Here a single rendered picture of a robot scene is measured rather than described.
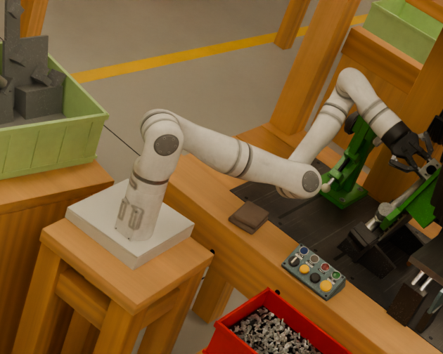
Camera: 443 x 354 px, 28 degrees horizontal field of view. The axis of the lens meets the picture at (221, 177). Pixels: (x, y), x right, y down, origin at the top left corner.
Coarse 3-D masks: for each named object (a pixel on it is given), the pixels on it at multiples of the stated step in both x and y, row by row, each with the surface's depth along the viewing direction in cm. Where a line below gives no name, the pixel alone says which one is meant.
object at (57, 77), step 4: (52, 72) 260; (56, 72) 259; (60, 72) 258; (48, 76) 260; (52, 76) 259; (56, 76) 258; (60, 76) 257; (64, 76) 257; (52, 80) 258; (56, 80) 257; (60, 80) 257; (52, 84) 257; (56, 84) 257; (60, 84) 257; (56, 88) 257
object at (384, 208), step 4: (380, 204) 229; (384, 204) 229; (388, 204) 229; (380, 208) 229; (384, 208) 229; (388, 208) 229; (392, 208) 229; (376, 212) 234; (380, 212) 229; (384, 212) 229; (388, 212) 229; (376, 216) 234; (380, 216) 231; (384, 216) 229; (376, 220) 235; (380, 220) 234
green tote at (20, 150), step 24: (0, 48) 262; (0, 72) 267; (48, 72) 265; (72, 96) 258; (72, 120) 240; (96, 120) 246; (0, 144) 228; (24, 144) 234; (48, 144) 240; (72, 144) 246; (96, 144) 253; (0, 168) 234; (24, 168) 239; (48, 168) 246
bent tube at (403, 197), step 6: (432, 162) 229; (438, 162) 228; (426, 168) 228; (432, 168) 231; (438, 168) 228; (420, 174) 229; (426, 174) 229; (420, 180) 236; (426, 180) 228; (414, 186) 239; (408, 192) 240; (402, 198) 240; (396, 204) 240; (372, 222) 238; (372, 228) 238
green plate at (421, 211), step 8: (440, 168) 216; (432, 176) 218; (424, 184) 220; (432, 184) 220; (416, 192) 222; (424, 192) 222; (432, 192) 220; (408, 200) 224; (416, 200) 224; (424, 200) 222; (400, 208) 226; (408, 208) 226; (416, 208) 224; (424, 208) 223; (432, 208) 221; (416, 216) 225; (424, 216) 224; (432, 216) 222; (424, 224) 224
